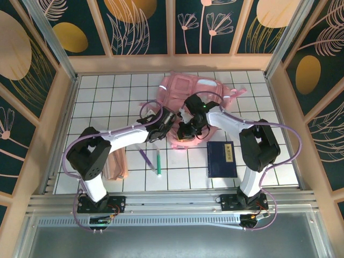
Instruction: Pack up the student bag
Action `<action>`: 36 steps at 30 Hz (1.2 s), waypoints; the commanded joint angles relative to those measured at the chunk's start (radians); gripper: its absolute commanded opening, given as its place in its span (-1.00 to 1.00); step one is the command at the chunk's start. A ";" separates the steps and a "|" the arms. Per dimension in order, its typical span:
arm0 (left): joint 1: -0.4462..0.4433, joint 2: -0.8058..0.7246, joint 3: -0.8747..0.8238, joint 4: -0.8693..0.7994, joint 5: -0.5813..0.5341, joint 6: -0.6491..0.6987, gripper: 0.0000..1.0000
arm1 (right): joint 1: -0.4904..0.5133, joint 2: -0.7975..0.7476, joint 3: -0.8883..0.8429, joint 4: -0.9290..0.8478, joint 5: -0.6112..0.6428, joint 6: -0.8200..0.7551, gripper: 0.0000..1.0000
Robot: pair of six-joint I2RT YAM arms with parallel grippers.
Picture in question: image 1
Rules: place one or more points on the dark blue book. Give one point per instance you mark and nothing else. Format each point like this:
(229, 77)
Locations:
(217, 161)

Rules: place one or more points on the pink school backpack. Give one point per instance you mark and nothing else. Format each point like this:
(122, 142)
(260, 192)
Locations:
(182, 86)

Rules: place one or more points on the tan pencil case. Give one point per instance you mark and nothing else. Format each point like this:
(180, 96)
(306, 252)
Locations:
(119, 164)

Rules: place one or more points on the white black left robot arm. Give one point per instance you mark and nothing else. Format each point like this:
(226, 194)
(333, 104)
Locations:
(126, 135)

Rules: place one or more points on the green pen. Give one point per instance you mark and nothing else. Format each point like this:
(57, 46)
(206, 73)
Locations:
(158, 161)

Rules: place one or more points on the purple pen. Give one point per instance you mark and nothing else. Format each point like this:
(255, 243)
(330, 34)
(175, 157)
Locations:
(146, 160)

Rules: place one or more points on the small controller circuit board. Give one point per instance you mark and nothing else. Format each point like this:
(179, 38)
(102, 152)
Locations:
(251, 218)
(100, 221)

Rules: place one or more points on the grey metal sheet panel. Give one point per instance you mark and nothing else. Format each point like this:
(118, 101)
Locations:
(172, 242)

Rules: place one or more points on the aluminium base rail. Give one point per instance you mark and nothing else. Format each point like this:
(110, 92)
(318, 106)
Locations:
(172, 200)

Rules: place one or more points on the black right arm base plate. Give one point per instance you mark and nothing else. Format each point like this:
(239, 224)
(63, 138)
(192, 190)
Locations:
(228, 203)

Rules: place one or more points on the aluminium table side rail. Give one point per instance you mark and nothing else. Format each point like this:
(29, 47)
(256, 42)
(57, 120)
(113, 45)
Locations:
(69, 107)
(278, 107)

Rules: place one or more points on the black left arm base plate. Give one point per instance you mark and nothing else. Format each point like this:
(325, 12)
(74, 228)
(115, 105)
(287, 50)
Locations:
(118, 204)

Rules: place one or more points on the aluminium frame post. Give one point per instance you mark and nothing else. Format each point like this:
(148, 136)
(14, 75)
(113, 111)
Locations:
(53, 40)
(289, 40)

